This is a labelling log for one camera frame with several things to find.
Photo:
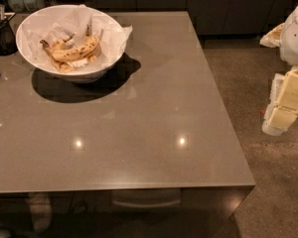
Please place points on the white paper liner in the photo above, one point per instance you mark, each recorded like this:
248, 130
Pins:
72, 41

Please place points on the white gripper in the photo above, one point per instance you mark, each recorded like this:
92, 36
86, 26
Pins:
295, 37

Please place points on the black mesh utensil holder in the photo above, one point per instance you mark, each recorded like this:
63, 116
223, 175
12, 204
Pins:
7, 36

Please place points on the small red floor scrap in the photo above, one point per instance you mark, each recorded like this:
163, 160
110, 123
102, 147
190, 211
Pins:
262, 111

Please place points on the white ceramic bowl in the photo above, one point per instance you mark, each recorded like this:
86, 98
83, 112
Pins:
59, 22

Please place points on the spotted yellow banana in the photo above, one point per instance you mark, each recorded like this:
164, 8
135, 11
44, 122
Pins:
78, 53

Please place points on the lower yellow banana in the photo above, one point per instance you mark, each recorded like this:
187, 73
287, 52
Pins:
61, 44

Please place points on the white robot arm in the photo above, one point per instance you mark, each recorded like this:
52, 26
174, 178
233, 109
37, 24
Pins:
285, 38

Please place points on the dark cabinet row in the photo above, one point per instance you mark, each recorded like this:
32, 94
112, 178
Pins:
210, 17

